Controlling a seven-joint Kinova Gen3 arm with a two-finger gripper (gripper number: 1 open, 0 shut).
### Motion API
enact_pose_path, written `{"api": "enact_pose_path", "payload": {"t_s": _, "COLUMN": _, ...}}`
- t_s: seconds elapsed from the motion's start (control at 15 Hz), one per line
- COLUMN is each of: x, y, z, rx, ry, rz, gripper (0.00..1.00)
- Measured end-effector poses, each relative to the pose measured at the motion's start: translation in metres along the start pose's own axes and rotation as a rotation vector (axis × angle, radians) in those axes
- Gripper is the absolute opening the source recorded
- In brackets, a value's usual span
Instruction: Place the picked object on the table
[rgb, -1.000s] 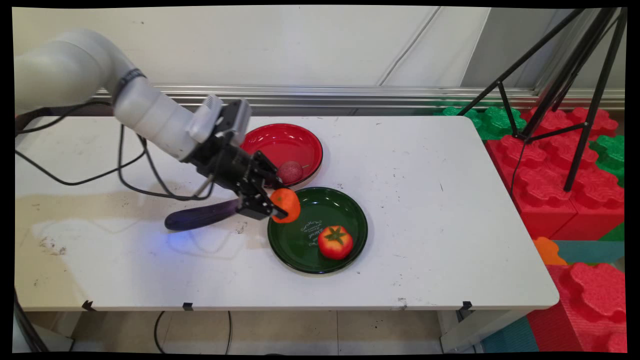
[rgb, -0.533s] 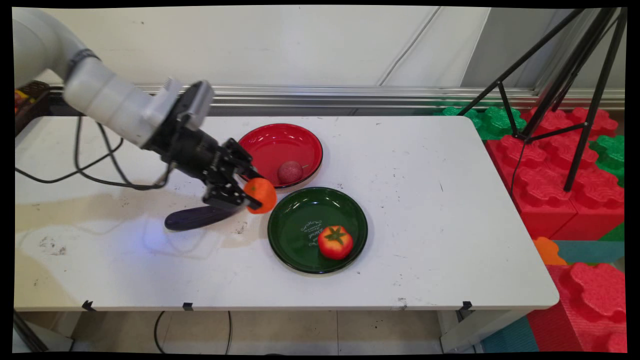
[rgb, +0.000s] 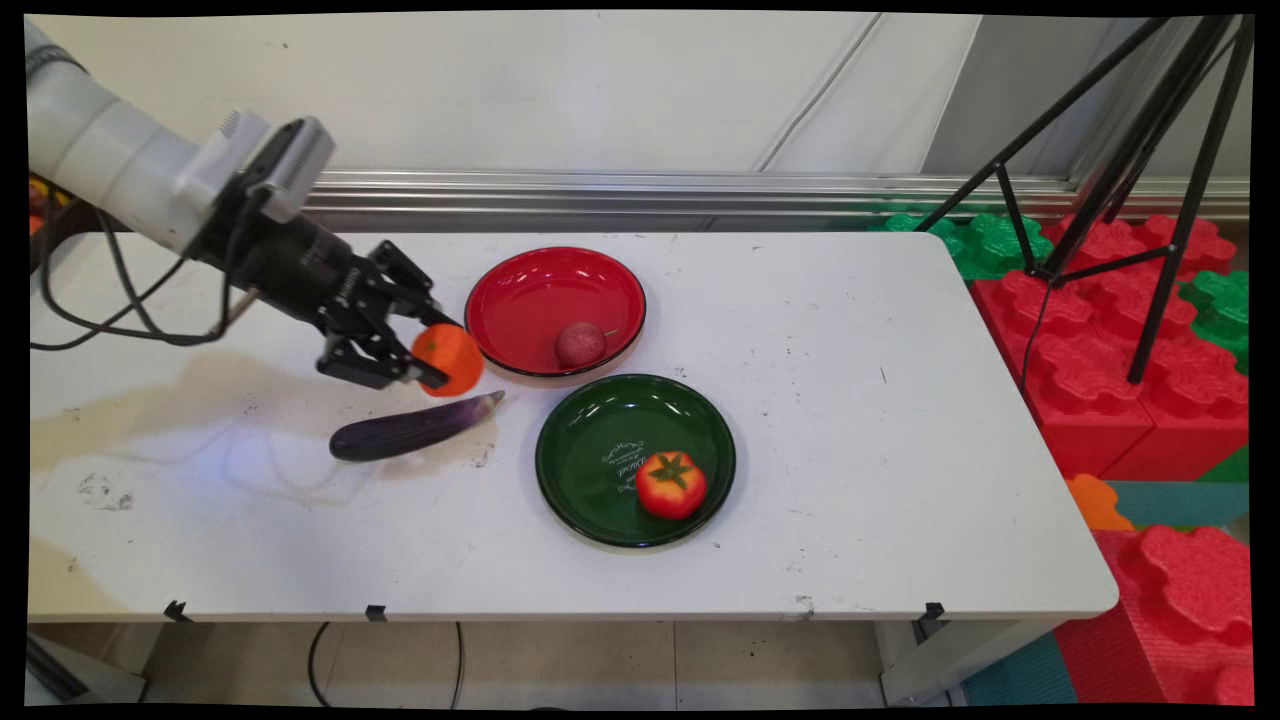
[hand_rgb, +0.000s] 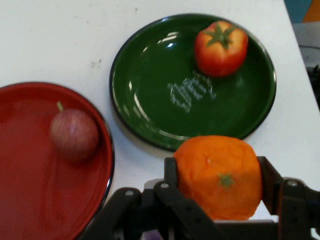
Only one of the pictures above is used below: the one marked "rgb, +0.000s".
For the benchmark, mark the teal foam mat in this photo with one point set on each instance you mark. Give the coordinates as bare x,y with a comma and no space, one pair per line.
1185,503
1020,675

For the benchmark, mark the dark green plate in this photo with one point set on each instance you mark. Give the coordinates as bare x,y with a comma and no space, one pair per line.
600,490

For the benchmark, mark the large red foam block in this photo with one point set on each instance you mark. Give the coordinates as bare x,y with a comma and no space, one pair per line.
1070,400

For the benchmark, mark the red plate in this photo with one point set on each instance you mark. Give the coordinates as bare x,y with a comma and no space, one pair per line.
540,300

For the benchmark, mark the white table leg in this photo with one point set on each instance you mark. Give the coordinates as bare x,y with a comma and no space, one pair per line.
950,660

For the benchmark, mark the red toy tomato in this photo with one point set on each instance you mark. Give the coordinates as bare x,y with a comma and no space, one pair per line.
671,486

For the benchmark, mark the purple toy eggplant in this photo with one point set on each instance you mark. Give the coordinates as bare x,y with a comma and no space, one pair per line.
400,432

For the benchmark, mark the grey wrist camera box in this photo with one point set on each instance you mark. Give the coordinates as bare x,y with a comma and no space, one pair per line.
280,165

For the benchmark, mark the aluminium wall rail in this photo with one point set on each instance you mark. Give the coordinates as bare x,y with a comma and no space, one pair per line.
700,190

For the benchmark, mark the green foam block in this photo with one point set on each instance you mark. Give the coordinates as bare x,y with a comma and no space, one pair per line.
985,245
1222,310

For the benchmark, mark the orange toy mandarin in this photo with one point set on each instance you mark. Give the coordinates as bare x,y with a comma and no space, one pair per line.
455,355

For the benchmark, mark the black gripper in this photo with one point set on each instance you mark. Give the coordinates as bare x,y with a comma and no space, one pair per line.
300,265

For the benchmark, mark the orange foam piece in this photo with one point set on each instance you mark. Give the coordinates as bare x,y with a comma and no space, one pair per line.
1095,505

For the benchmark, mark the black tripod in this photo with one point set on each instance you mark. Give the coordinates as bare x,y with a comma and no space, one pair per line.
1165,130

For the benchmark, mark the grey base plate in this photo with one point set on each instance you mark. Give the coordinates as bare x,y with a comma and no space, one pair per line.
80,675

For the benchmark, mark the dark red round toy fruit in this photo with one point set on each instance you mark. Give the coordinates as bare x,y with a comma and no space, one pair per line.
581,344

